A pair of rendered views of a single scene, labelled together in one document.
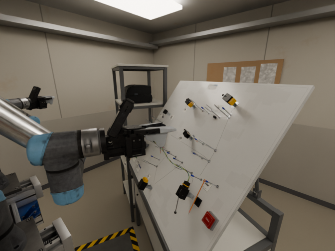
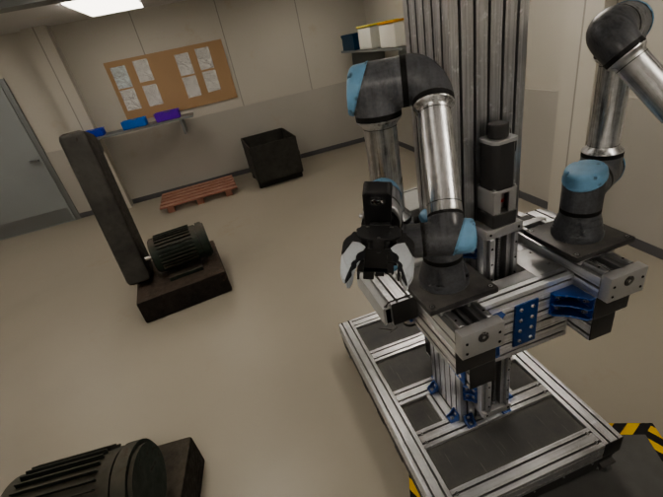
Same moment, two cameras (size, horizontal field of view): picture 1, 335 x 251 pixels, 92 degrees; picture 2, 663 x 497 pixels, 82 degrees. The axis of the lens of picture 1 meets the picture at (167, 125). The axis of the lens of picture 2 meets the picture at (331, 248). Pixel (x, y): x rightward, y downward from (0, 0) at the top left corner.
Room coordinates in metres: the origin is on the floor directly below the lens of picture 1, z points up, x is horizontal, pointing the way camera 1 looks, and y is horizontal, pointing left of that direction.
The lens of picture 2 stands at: (0.72, -0.39, 1.88)
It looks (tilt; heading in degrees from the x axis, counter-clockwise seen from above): 29 degrees down; 127
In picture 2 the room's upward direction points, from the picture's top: 12 degrees counter-clockwise
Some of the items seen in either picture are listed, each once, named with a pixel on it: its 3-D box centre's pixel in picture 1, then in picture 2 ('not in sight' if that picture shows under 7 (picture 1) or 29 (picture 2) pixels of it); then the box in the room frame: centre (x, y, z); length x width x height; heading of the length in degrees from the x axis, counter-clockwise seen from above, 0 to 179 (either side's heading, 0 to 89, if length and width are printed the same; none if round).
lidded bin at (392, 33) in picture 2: not in sight; (402, 32); (-1.33, 4.54, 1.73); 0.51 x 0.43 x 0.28; 139
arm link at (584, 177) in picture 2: not in sight; (584, 185); (0.72, 0.95, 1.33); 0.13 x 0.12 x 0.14; 74
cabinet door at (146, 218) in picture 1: (141, 200); not in sight; (1.26, 0.24, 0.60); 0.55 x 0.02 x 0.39; 24
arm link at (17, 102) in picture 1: (9, 105); not in sight; (1.01, 1.00, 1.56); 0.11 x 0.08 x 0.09; 164
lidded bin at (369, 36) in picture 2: not in sight; (377, 35); (-1.87, 5.02, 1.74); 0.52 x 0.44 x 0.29; 139
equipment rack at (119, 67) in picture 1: (140, 142); not in sight; (1.93, 0.34, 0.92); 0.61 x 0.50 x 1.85; 24
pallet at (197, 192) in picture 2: not in sight; (199, 193); (-4.44, 3.25, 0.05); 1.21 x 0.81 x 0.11; 49
